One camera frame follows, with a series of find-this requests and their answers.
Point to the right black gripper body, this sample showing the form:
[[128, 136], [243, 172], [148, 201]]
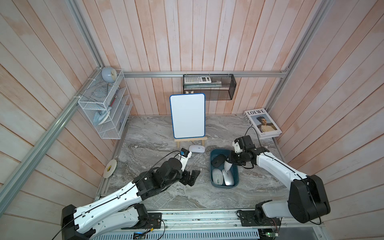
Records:
[[237, 158]]

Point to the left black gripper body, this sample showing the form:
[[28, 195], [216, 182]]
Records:
[[184, 179]]

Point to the grey-white computer mouse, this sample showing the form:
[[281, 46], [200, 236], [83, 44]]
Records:
[[217, 177]]

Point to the silver computer mouse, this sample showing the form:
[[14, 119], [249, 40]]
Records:
[[228, 178]]

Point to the white mouse with logo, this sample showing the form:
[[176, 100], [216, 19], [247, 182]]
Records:
[[227, 166]]

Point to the black computer mouse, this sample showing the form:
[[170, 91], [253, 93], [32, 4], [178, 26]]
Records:
[[218, 160]]

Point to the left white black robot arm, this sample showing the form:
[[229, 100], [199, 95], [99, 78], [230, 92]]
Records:
[[124, 207]]

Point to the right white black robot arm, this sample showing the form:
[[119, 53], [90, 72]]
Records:
[[307, 199]]

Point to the teal storage box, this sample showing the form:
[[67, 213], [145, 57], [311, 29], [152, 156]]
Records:
[[234, 168]]

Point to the white mouse near easel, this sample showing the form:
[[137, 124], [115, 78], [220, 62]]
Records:
[[197, 149]]

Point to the Loewe book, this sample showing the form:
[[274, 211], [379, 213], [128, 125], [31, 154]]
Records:
[[263, 123]]

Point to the small wooden easel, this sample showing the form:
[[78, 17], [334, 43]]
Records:
[[202, 139]]

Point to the blue-framed whiteboard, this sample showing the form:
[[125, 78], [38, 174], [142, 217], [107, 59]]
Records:
[[188, 112]]

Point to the white tape roll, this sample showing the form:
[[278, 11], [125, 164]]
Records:
[[110, 168]]

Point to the white calculator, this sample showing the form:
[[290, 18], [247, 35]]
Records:
[[193, 80]]

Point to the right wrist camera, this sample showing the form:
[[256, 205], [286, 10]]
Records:
[[237, 147]]

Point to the aluminium front rail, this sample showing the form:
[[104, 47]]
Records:
[[216, 225]]

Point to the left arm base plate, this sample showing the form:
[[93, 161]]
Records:
[[149, 221]]

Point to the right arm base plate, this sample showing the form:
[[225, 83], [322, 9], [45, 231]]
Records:
[[256, 218]]

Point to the black mesh wall basket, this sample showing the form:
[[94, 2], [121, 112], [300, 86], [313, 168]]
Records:
[[222, 87]]

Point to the white wire shelf rack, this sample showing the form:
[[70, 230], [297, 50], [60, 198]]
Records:
[[107, 106]]

